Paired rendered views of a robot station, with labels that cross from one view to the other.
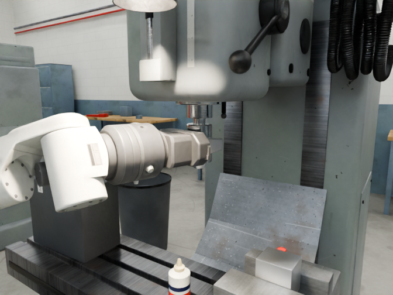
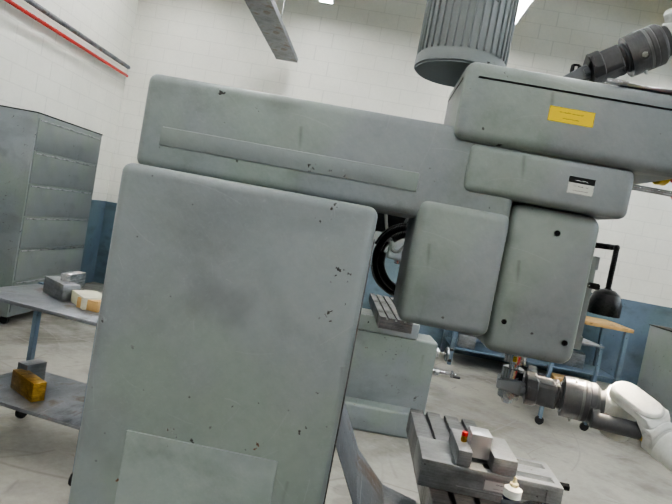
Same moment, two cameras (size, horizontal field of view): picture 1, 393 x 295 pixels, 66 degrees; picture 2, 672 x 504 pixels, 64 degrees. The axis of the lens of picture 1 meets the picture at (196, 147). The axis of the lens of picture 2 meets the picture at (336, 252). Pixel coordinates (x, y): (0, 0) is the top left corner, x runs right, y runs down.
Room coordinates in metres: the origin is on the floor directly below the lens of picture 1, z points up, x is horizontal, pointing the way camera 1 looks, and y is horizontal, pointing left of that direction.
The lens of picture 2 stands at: (1.57, 0.81, 1.52)
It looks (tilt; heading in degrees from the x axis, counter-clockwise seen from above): 3 degrees down; 239
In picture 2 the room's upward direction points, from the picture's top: 11 degrees clockwise
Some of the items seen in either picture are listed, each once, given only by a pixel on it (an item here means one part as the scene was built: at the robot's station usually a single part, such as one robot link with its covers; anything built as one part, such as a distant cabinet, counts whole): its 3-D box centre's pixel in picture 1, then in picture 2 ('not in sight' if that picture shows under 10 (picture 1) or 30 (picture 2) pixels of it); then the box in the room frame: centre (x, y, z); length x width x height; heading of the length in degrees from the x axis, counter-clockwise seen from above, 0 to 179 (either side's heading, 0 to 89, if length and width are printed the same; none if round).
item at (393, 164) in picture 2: not in sight; (329, 157); (0.97, -0.28, 1.66); 0.80 x 0.23 x 0.20; 146
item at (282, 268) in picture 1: (278, 274); (478, 442); (0.47, -0.14, 1.03); 0.06 x 0.05 x 0.06; 55
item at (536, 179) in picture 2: not in sight; (531, 185); (0.59, -0.03, 1.68); 0.34 x 0.24 x 0.10; 146
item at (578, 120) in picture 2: not in sight; (556, 129); (0.57, -0.01, 1.81); 0.47 x 0.26 x 0.16; 146
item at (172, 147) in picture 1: (158, 150); (552, 394); (0.49, 0.06, 1.23); 0.13 x 0.12 x 0.10; 42
